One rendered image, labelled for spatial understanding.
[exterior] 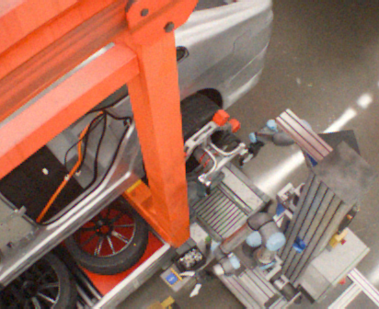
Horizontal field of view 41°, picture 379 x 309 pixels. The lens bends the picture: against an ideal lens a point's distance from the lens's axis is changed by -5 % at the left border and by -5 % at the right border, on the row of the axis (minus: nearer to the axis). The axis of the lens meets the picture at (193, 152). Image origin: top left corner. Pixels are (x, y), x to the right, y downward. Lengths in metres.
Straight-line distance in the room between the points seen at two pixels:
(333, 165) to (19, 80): 1.54
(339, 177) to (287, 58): 3.13
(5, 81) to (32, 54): 0.12
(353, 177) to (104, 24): 1.42
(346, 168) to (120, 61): 1.22
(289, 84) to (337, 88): 0.49
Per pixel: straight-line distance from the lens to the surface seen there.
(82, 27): 1.74
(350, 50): 5.76
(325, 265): 3.21
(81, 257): 4.02
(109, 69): 1.94
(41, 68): 1.66
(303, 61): 5.53
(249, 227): 3.06
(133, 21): 1.68
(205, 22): 3.39
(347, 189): 2.52
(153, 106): 2.22
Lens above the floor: 4.24
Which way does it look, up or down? 61 degrees down
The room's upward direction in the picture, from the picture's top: 3 degrees counter-clockwise
